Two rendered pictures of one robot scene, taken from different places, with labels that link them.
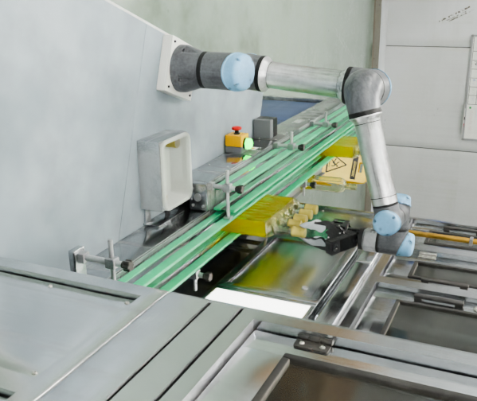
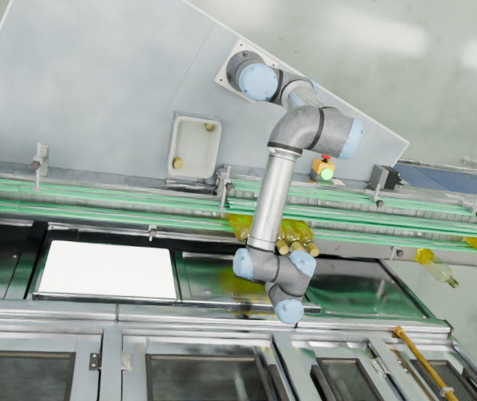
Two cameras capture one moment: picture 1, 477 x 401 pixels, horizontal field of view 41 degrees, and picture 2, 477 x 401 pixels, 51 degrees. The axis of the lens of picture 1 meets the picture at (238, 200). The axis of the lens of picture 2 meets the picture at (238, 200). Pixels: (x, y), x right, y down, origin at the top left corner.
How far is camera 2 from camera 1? 1.57 m
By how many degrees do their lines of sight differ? 46
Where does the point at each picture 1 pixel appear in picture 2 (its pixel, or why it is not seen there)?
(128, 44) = (184, 31)
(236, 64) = (248, 72)
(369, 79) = (297, 114)
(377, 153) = (264, 189)
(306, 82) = not seen: hidden behind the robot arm
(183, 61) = (233, 62)
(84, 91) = (118, 50)
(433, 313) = (254, 387)
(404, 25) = not seen: outside the picture
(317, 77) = not seen: hidden behind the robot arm
